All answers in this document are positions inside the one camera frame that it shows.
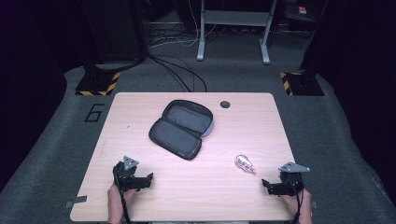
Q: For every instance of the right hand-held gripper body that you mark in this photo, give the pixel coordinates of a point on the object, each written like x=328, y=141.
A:
x=289, y=183

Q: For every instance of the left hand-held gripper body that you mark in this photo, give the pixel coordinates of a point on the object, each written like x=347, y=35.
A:
x=128, y=179

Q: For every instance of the person's right hand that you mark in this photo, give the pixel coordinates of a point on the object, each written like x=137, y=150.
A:
x=300, y=207

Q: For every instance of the person's left hand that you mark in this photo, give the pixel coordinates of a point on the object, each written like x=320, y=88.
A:
x=116, y=202

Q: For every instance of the small pink white packet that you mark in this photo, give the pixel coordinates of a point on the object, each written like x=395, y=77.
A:
x=245, y=164

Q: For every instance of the open black zipper case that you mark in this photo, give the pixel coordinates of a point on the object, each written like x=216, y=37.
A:
x=180, y=129

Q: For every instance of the black stand column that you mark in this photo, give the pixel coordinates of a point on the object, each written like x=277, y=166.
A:
x=316, y=37
x=90, y=40

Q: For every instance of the black box with red label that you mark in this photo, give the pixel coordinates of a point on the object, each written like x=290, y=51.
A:
x=298, y=10

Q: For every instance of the grey table bracket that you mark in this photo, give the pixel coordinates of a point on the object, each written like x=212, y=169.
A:
x=75, y=201
x=314, y=205

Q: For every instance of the black yellow striped base plate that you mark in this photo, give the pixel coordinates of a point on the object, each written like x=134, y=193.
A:
x=98, y=83
x=302, y=84

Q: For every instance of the white metal desk frame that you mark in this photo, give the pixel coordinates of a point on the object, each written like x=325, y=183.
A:
x=236, y=18

